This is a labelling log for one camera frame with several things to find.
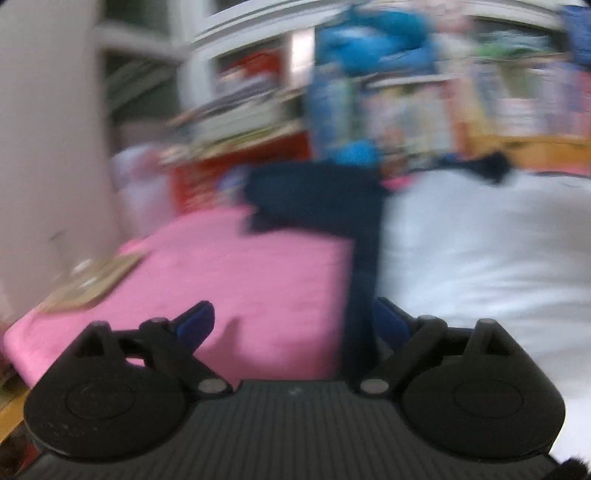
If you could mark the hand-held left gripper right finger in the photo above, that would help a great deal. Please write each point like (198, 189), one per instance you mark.
(392, 325)

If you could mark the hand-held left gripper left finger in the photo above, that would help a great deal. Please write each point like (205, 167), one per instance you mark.
(196, 323)

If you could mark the white garment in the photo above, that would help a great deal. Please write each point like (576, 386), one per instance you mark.
(485, 258)

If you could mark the navy blue garment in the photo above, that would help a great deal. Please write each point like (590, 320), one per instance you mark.
(318, 198)

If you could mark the pink blanket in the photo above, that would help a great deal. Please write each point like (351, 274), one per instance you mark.
(254, 286)

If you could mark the tan flat book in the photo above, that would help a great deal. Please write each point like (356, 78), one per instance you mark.
(92, 281)

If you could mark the red plastic crate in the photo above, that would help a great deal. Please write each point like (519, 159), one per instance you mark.
(198, 184)

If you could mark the white plastic bag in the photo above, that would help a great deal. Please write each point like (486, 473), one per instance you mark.
(138, 184)

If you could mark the blue round plush ball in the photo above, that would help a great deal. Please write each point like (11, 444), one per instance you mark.
(355, 153)

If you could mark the row of upright books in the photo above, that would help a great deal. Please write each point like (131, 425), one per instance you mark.
(521, 101)
(401, 120)

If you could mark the stack of worn books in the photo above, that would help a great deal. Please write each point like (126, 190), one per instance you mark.
(240, 110)

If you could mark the blue plush toy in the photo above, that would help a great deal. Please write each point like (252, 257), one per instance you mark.
(374, 41)

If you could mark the blue bag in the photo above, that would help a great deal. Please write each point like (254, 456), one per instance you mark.
(577, 37)

